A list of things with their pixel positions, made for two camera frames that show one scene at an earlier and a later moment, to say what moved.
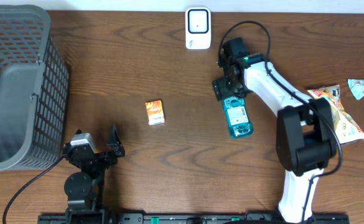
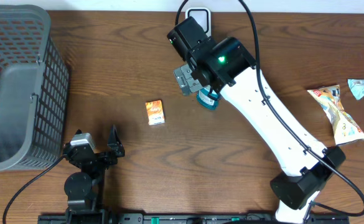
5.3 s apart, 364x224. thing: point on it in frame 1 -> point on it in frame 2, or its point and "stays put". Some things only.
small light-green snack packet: [359, 86] stays put
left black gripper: [117, 149] stays put
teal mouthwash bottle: [239, 122] -> [208, 101]
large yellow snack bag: [346, 129] stays put
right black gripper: [221, 90] -> [188, 79]
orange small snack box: [155, 114] stays put
